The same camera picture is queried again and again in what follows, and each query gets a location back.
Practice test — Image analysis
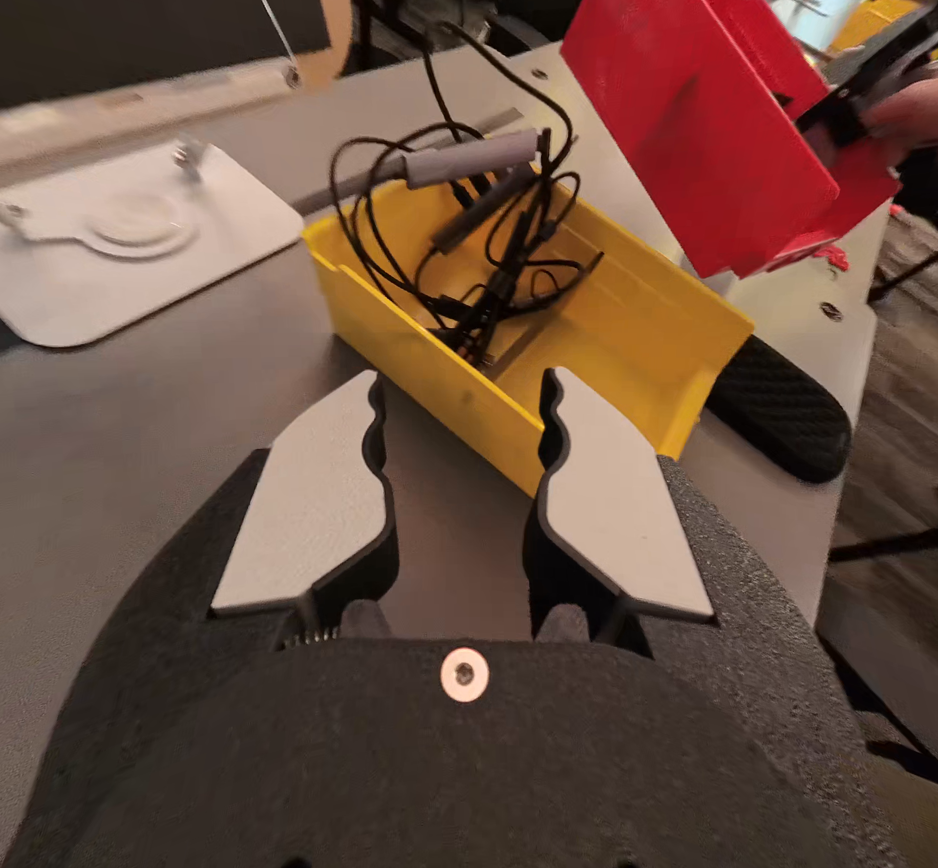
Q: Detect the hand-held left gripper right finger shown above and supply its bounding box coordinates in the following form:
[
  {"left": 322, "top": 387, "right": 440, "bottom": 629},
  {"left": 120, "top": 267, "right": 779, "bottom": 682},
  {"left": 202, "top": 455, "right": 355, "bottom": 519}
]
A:
[{"left": 522, "top": 367, "right": 715, "bottom": 623}]

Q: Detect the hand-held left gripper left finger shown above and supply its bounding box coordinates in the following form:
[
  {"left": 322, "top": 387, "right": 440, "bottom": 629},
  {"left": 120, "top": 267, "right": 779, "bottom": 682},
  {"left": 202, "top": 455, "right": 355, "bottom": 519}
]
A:
[{"left": 211, "top": 370, "right": 400, "bottom": 620}]

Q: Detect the black board with wooden frame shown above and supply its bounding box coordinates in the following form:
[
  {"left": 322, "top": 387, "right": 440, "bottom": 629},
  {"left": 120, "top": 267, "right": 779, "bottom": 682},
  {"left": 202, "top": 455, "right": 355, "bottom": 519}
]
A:
[{"left": 0, "top": 0, "right": 353, "bottom": 110}]

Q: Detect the black wrist rest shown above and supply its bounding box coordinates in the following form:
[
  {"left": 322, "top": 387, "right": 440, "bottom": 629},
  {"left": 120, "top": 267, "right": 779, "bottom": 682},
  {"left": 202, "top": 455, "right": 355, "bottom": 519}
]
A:
[{"left": 703, "top": 333, "right": 854, "bottom": 484}]

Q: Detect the yellow plastic bin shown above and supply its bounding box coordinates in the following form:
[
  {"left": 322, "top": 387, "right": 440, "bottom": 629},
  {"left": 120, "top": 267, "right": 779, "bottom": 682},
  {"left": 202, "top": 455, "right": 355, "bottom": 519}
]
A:
[
  {"left": 831, "top": 0, "right": 926, "bottom": 54},
  {"left": 302, "top": 175, "right": 756, "bottom": 499}
]

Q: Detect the black braided usb-c cable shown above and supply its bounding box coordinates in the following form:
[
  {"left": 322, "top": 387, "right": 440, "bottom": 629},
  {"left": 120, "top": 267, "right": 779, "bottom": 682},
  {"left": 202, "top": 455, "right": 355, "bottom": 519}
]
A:
[{"left": 330, "top": 21, "right": 605, "bottom": 371}]

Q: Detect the white metal tablet stand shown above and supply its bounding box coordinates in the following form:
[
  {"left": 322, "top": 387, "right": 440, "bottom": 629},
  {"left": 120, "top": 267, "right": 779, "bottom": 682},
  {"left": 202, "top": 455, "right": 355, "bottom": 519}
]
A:
[{"left": 0, "top": 58, "right": 305, "bottom": 349}]

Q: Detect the person's right hand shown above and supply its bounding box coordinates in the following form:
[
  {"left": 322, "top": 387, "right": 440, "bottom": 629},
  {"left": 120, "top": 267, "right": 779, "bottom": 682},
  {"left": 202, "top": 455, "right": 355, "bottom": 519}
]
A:
[{"left": 861, "top": 80, "right": 938, "bottom": 167}]

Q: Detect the red plastic bin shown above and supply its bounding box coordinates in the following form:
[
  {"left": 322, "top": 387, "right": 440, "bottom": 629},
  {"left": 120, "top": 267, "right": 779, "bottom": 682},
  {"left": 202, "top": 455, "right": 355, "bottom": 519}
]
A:
[{"left": 560, "top": 0, "right": 902, "bottom": 279}]

